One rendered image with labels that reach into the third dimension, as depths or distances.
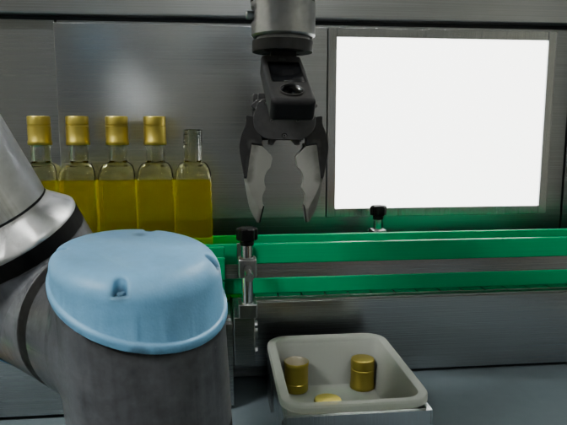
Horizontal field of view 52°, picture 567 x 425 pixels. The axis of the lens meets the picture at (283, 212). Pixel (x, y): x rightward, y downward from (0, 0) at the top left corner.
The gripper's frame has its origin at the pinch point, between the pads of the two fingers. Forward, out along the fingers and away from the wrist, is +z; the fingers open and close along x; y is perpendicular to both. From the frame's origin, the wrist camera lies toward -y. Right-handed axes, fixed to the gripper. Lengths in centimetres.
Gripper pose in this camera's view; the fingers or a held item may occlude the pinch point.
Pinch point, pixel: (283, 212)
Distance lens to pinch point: 69.5
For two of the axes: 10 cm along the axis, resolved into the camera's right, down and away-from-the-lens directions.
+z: -0.1, 9.9, 1.4
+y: -1.0, -1.4, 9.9
